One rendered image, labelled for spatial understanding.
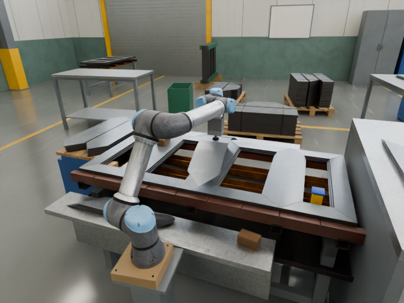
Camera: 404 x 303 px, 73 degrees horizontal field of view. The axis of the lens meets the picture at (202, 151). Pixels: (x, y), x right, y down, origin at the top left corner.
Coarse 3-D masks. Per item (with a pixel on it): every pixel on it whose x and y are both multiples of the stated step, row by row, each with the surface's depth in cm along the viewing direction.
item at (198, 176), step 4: (192, 172) 149; (196, 172) 149; (200, 172) 149; (192, 176) 148; (196, 176) 147; (200, 176) 147; (204, 176) 146; (208, 176) 146; (212, 176) 146; (196, 180) 146; (200, 180) 145; (204, 180) 145; (208, 180) 144
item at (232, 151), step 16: (192, 144) 210; (112, 160) 186; (160, 160) 182; (224, 160) 179; (272, 160) 182; (304, 160) 180; (320, 160) 181; (112, 176) 164; (224, 176) 164; (304, 176) 163; (192, 192) 147; (272, 208) 133; (352, 224) 122
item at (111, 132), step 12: (108, 120) 256; (120, 120) 255; (84, 132) 227; (96, 132) 227; (108, 132) 227; (120, 132) 226; (132, 132) 229; (72, 144) 204; (84, 144) 208; (96, 144) 204; (108, 144) 203
